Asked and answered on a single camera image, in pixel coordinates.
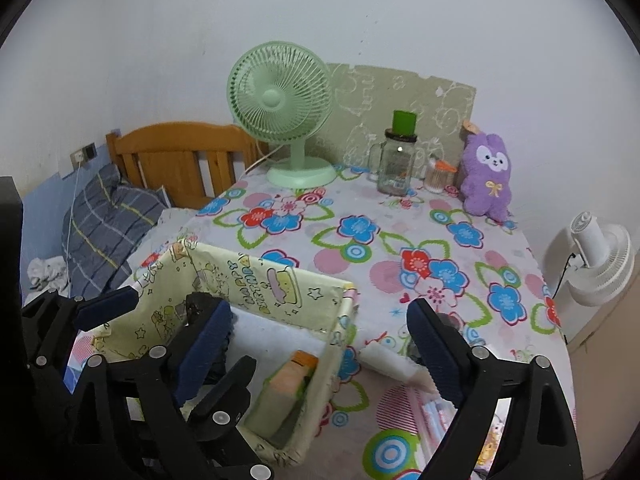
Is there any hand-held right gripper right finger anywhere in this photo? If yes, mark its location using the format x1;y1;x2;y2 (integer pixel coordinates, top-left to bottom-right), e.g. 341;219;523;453
406;299;583;480

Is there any floral tablecloth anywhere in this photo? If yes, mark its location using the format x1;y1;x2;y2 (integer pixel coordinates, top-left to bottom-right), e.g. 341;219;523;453
65;162;576;480

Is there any green patterned board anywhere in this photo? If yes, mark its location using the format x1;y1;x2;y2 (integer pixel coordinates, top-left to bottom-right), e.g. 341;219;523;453
314;63;477;171

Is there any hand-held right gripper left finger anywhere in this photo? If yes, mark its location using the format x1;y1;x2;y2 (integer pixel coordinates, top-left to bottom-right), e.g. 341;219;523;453
65;297;276;480

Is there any black fuzzy soft item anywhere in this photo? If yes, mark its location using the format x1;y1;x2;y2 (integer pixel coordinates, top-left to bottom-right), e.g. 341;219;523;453
185;291;221;328

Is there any grey plaid pillow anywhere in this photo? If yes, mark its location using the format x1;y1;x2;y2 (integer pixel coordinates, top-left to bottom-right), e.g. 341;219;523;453
61;162;171;301

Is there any yellow printed fabric basket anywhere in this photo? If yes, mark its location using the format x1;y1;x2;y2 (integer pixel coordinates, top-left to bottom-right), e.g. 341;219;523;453
82;240;358;468

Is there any pink striped packet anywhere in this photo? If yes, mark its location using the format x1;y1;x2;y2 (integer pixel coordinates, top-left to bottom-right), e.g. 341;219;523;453
402;385;471;463

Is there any purple plush bunny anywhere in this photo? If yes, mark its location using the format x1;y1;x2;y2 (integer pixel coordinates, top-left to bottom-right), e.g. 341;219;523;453
459;120;512;223

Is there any dark grey soft pouch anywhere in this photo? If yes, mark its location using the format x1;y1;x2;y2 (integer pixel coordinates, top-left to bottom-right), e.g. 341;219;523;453
407;311;470;361

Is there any crumpled white cloth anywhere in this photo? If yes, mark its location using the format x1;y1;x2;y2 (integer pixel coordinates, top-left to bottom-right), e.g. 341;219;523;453
26;256;71;293

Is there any white bedding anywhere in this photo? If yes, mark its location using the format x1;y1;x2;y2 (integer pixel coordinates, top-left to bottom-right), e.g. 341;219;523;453
159;206;201;233

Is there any white fan power cable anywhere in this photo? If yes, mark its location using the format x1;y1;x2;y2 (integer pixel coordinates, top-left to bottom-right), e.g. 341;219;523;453
240;140;273;178

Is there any wall socket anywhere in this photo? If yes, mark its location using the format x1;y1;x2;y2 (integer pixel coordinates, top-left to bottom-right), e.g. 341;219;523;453
70;143;97;167

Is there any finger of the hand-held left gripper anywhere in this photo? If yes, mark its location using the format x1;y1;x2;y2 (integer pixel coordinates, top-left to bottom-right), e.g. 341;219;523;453
22;287;140;376

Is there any white foam block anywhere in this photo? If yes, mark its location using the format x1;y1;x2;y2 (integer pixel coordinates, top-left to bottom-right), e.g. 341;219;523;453
361;342;435;391

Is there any green desk fan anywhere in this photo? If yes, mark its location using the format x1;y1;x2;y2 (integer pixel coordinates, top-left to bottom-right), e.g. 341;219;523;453
226;41;338;189

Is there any wooden bed headboard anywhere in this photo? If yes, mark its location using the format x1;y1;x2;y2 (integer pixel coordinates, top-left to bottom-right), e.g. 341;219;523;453
105;121;271;209

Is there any white standing fan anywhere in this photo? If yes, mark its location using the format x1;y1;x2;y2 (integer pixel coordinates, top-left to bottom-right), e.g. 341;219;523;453
544;211;636;341

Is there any glass mug jar green lid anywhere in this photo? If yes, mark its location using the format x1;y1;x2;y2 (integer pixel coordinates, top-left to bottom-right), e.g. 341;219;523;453
368;110;425;196

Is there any small glass swab jar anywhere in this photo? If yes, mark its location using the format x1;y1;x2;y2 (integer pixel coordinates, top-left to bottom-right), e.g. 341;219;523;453
424;157;458;194

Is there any beige cabinet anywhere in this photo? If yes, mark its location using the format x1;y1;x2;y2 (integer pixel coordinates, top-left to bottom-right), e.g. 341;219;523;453
565;280;640;461

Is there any black fan power cable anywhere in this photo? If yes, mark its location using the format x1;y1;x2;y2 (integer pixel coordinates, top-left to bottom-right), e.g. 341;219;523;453
554;252;583;306

